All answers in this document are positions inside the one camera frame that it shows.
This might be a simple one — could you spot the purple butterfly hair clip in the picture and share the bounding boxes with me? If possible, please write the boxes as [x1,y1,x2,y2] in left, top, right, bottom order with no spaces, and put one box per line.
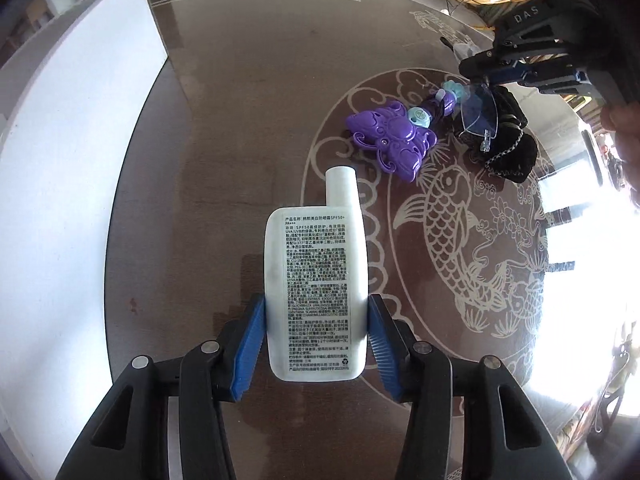
[345,101,438,183]

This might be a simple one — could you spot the clear plastic glasses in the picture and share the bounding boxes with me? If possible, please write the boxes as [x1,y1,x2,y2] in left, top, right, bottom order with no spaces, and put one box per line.
[460,85,499,154]

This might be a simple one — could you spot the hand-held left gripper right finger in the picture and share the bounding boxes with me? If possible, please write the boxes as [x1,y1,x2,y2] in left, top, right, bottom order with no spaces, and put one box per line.
[367,294,573,480]

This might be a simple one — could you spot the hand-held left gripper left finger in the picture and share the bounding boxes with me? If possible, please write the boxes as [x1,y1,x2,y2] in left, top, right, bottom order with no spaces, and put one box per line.
[55,294,266,480]

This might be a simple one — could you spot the person's right hand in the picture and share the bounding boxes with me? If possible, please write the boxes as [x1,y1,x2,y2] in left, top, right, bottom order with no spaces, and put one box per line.
[601,104,640,192]

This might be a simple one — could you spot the large white partition board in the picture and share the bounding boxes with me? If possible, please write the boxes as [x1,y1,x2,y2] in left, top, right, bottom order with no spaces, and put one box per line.
[0,0,172,461]

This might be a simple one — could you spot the white lotion bottle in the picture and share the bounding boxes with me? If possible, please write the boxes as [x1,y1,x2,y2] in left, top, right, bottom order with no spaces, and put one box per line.
[263,166,372,382]

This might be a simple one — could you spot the black cloth pouch with chain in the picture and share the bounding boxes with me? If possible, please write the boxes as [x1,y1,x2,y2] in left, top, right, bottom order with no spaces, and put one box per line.
[452,85,539,185]

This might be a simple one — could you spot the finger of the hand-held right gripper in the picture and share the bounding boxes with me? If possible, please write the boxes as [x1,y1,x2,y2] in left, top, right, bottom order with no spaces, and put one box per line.
[487,60,589,96]
[459,0,601,79]

